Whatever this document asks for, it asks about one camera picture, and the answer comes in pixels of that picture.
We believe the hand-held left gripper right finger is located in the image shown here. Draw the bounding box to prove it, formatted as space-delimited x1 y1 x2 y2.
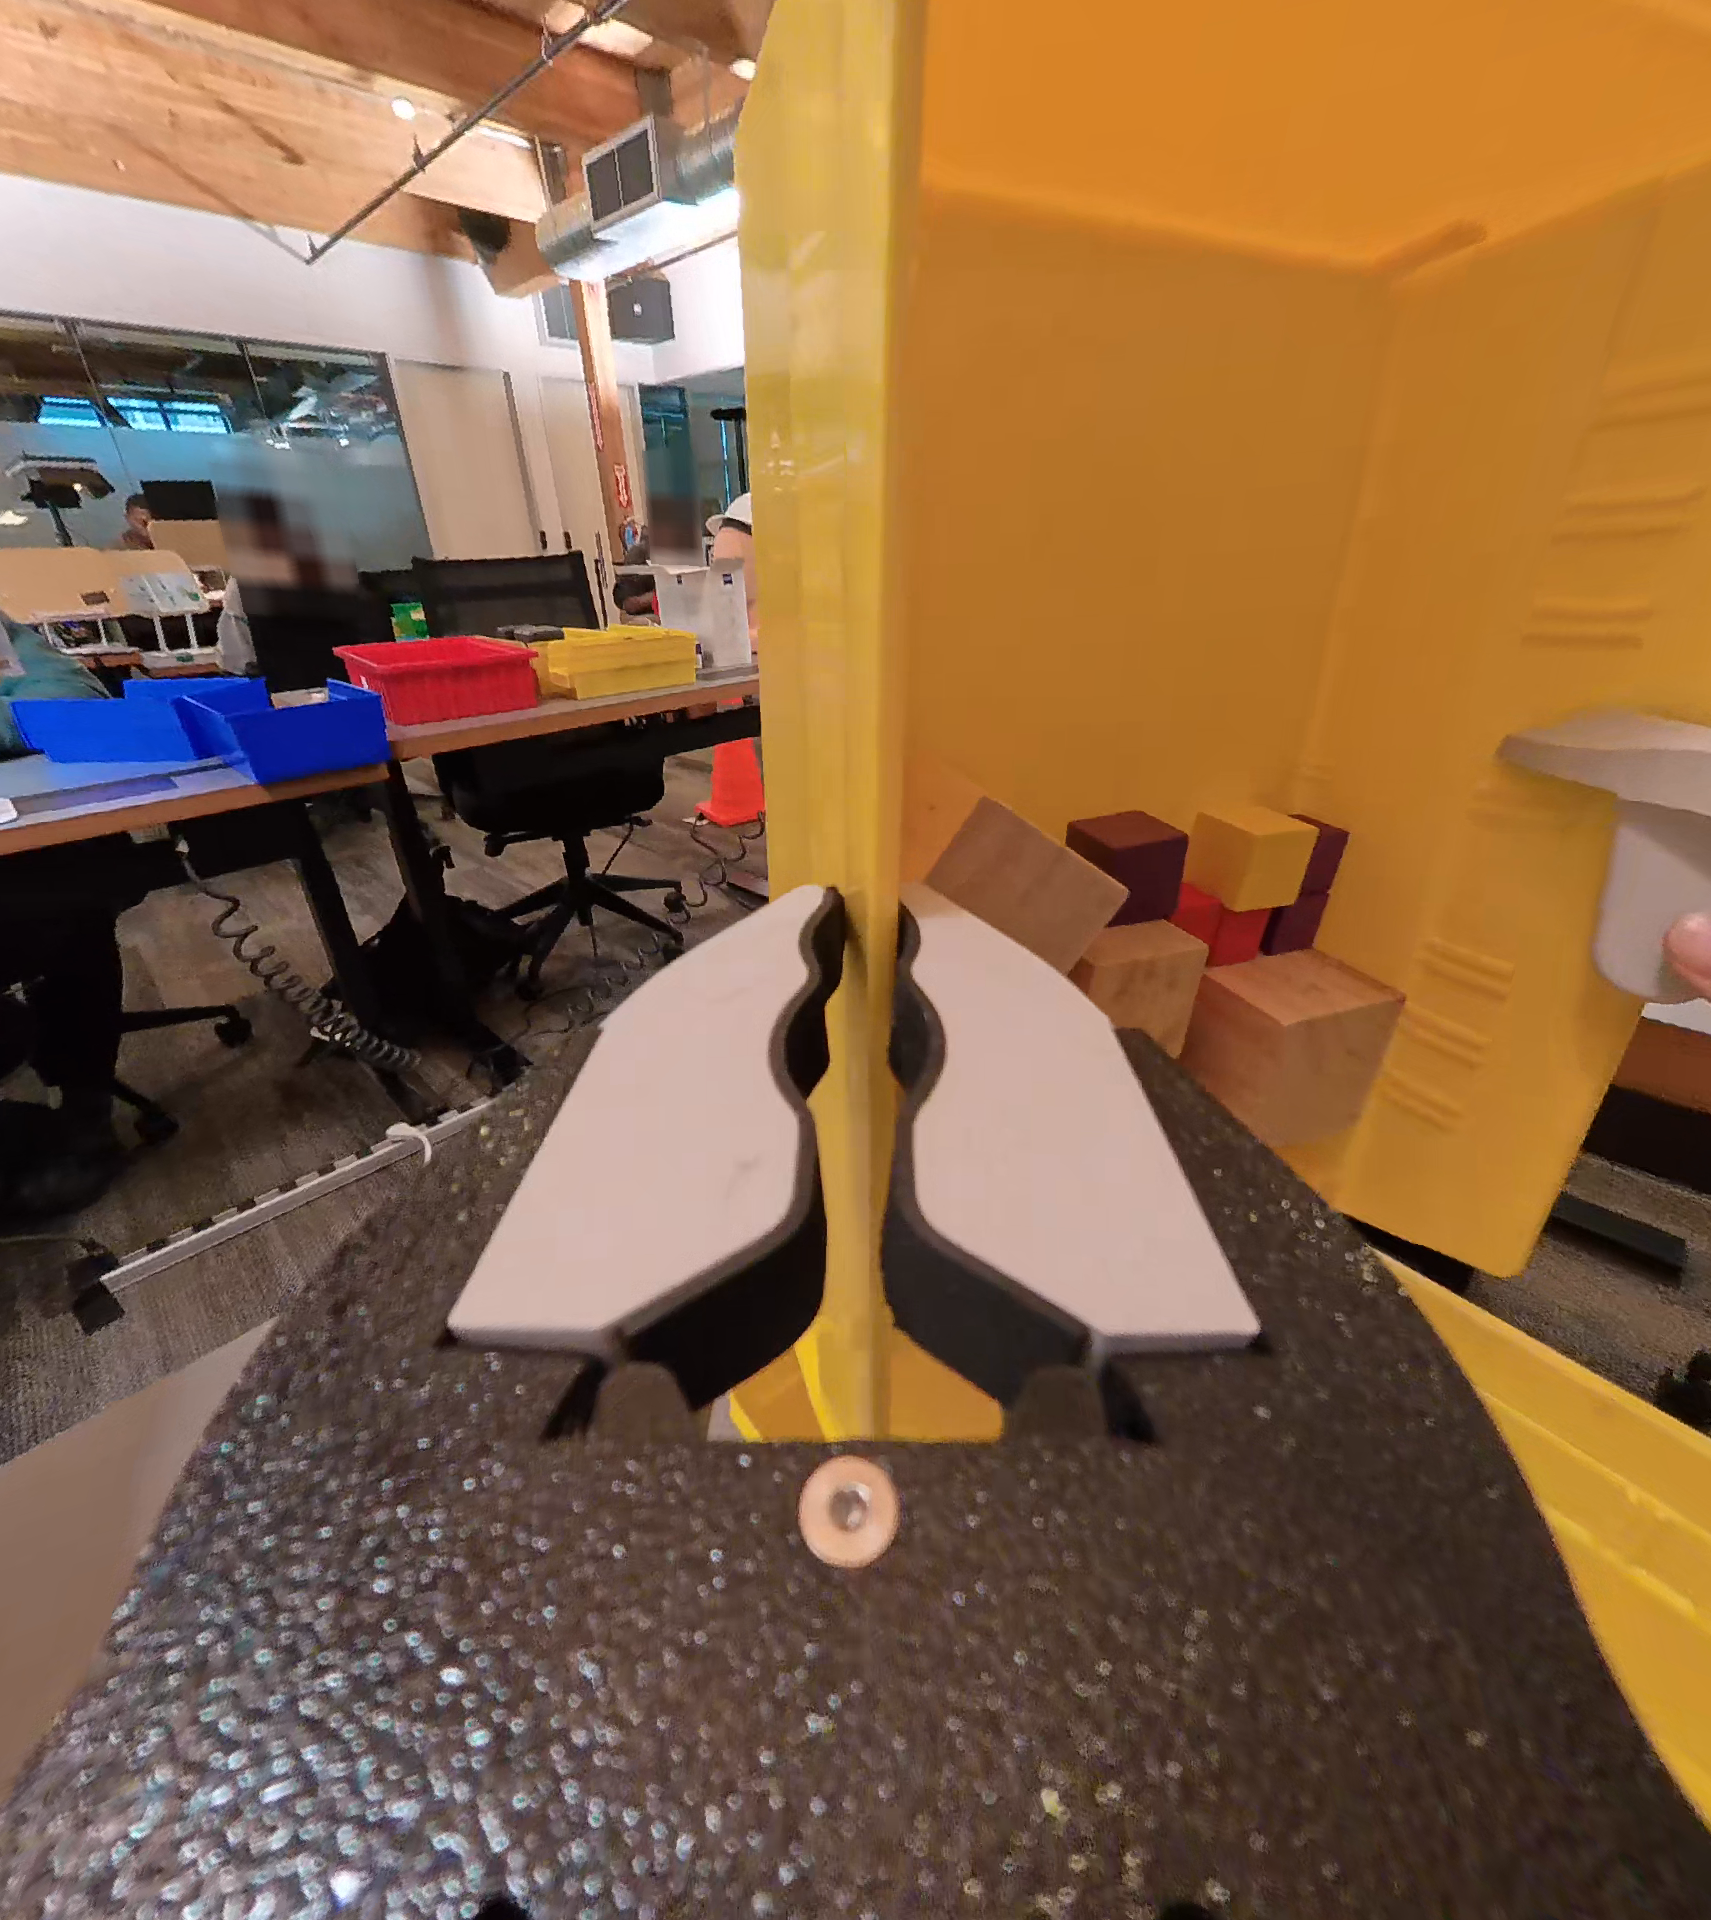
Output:
875 884 1265 1411

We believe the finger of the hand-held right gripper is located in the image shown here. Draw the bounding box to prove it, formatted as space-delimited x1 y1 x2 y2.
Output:
1494 712 1711 1004

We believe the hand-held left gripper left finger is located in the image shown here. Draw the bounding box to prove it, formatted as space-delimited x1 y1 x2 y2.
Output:
444 886 852 1420

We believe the pile of coloured wooden cubes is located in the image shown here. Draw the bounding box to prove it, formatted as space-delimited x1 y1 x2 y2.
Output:
901 757 1407 1149

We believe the yellow plastic box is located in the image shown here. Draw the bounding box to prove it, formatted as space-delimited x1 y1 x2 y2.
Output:
1369 1254 1711 1920
727 0 1711 1444

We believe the black office chair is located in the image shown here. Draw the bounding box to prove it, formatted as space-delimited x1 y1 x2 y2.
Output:
411 554 691 1001

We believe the orange traffic cone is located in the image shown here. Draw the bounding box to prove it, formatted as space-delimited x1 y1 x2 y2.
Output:
694 735 769 829

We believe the stack of yellow bins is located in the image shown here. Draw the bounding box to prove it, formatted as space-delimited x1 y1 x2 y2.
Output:
533 625 705 706

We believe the red plastic bin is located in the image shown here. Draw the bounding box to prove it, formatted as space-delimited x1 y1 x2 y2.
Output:
333 637 547 727

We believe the white carton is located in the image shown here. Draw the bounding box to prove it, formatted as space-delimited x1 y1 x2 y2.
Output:
653 562 755 670

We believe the blue plastic bin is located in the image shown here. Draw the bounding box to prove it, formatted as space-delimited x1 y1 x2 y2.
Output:
174 676 394 790
9 692 206 770

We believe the long wooden desk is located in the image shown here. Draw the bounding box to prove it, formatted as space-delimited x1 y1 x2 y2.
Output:
0 666 769 1082

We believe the tilted wooden board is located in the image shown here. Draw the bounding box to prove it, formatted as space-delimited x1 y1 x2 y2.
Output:
0 546 214 630

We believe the floor cable raceway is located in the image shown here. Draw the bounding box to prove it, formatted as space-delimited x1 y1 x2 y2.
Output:
96 1103 498 1295

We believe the black coiled cable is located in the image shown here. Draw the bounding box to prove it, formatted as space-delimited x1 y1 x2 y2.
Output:
177 886 423 1075

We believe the metal air duct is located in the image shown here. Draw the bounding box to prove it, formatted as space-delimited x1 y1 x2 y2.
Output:
535 104 744 287

